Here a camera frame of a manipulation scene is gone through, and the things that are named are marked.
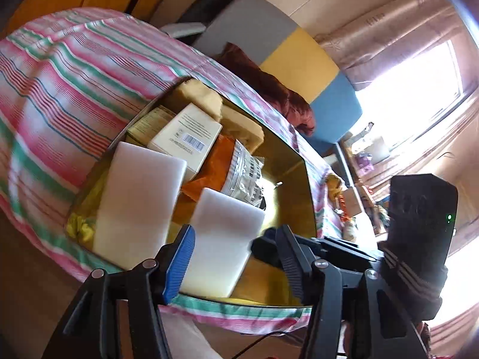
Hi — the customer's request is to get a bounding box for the person's right forearm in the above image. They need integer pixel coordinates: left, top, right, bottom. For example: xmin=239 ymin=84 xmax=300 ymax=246
xmin=378 ymin=249 xmax=450 ymax=322

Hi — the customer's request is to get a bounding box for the dark red gift box container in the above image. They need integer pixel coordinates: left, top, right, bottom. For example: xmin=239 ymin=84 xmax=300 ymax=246
xmin=65 ymin=77 xmax=319 ymax=309

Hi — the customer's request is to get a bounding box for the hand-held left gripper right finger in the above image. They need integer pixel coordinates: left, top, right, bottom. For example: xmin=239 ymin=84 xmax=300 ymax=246
xmin=275 ymin=224 xmax=427 ymax=359

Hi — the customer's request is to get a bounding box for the brown padded jacket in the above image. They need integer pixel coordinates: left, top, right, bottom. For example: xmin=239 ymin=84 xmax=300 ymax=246
xmin=219 ymin=42 xmax=317 ymax=135

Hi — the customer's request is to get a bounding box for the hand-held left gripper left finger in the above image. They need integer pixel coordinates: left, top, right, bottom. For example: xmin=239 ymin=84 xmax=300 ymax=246
xmin=41 ymin=224 xmax=196 ymax=359

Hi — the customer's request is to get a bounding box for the orange clear snack bag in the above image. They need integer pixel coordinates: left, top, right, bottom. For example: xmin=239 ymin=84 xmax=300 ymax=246
xmin=181 ymin=136 xmax=268 ymax=210

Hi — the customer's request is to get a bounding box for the pink patterned curtain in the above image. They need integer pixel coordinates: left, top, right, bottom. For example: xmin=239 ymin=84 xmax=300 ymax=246
xmin=318 ymin=0 xmax=468 ymax=90

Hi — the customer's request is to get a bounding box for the tall beige barcode box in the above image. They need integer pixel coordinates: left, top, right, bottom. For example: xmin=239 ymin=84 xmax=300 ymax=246
xmin=148 ymin=103 xmax=223 ymax=182

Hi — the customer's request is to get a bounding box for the grey yellow blue sofa chair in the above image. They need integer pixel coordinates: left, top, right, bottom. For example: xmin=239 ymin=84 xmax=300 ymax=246
xmin=161 ymin=0 xmax=363 ymax=154

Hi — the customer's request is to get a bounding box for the black cable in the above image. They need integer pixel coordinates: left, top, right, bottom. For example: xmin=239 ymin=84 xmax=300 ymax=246
xmin=232 ymin=331 xmax=287 ymax=359

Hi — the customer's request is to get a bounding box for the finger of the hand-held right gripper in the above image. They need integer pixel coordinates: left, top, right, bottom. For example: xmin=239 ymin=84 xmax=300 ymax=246
xmin=251 ymin=228 xmax=380 ymax=268

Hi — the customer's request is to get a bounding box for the yellow plastic bag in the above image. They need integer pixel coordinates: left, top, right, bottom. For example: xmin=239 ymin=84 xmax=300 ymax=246
xmin=67 ymin=209 xmax=98 ymax=249

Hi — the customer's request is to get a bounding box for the tan rectangular block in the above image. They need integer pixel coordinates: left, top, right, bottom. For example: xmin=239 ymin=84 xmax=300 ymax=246
xmin=221 ymin=105 xmax=264 ymax=150

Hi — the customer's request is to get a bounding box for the white sponge block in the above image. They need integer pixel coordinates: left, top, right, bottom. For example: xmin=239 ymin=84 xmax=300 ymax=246
xmin=180 ymin=188 xmax=267 ymax=299
xmin=93 ymin=141 xmax=188 ymax=270

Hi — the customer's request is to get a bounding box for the striped pink green blanket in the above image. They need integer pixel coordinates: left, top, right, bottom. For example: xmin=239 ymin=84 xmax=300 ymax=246
xmin=0 ymin=7 xmax=345 ymax=335

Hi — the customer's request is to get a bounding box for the window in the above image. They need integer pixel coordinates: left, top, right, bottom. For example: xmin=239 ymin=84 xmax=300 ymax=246
xmin=355 ymin=37 xmax=479 ymax=150

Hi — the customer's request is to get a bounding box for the green patterned carton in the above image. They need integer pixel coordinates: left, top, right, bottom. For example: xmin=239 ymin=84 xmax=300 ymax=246
xmin=125 ymin=107 xmax=176 ymax=146

